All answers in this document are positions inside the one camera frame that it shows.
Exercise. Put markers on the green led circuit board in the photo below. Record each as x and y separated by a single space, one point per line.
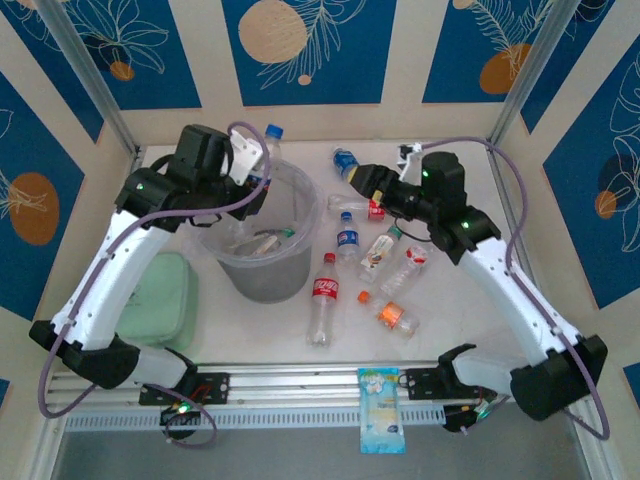
179 409
475 412

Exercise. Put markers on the Coca-Cola bottle red cap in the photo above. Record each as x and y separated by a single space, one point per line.
325 290

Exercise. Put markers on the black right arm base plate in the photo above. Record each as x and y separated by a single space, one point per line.
420 382

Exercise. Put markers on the ribbed clear bottle red label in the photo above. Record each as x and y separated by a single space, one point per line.
402 275

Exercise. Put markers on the orange cap orange label bottle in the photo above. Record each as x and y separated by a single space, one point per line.
391 314

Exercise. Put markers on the small Pepsi bottle blue cap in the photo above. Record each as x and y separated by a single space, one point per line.
348 239

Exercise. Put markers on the aluminium frame post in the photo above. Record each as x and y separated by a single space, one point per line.
85 65
530 65

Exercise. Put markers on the large Pepsi bottle blue cap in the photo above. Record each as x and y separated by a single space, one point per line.
273 131

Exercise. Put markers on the translucent plastic bin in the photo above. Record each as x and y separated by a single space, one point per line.
270 280

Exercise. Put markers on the green plastic lid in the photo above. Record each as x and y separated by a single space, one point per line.
160 300

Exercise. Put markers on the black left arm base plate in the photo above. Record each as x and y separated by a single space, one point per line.
215 387

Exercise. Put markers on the blue label water bottle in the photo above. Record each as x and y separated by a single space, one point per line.
344 161

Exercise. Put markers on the crushed Coca-Cola bottle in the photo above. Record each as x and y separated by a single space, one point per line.
350 204

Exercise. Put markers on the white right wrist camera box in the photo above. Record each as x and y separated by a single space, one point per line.
412 165

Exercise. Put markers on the green cap white label bottle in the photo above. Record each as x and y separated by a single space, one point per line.
379 252

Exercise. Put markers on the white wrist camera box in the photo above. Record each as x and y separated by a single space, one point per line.
245 160
412 165

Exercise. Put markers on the right green LED circuit board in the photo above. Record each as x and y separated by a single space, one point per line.
475 412

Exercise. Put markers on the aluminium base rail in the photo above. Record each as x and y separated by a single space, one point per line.
300 385

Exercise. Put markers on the left green LED circuit board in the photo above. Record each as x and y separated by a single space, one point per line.
179 409

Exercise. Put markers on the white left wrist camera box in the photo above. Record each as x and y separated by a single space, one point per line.
245 160

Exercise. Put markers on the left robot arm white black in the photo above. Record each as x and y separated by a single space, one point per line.
115 270

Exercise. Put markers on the blue wet wipes pack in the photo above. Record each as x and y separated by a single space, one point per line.
382 415

